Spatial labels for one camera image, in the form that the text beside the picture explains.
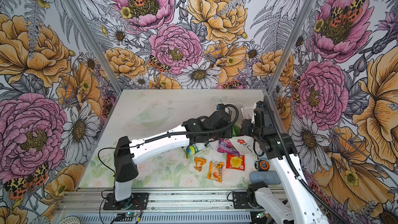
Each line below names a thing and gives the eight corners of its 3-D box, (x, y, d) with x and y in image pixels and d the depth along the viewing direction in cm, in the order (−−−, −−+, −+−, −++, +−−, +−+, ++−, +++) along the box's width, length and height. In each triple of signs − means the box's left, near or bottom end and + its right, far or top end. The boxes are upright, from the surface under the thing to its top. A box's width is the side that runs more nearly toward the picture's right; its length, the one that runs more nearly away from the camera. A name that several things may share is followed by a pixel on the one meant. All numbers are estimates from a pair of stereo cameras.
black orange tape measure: (259, 170, 85) (260, 168, 82) (257, 162, 88) (258, 159, 85) (268, 170, 85) (270, 168, 82) (266, 162, 88) (268, 159, 85)
